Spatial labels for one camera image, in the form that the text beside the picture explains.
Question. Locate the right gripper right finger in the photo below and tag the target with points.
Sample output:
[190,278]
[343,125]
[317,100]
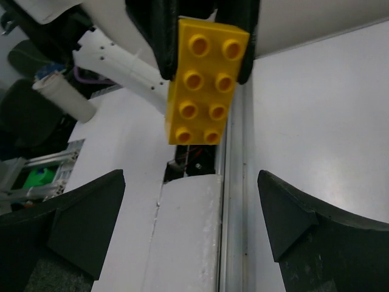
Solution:
[320,247]

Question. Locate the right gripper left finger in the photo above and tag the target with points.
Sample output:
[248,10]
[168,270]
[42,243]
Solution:
[61,244]

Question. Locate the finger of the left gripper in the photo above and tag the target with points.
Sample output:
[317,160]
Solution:
[243,14]
[157,21]

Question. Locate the yellow rectangular lego brick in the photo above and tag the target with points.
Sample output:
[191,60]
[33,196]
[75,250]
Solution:
[199,96]

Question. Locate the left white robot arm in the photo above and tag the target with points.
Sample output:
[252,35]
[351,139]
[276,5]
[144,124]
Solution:
[100,54]

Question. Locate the aluminium frame rail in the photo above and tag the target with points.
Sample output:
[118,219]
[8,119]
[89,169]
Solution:
[233,253]

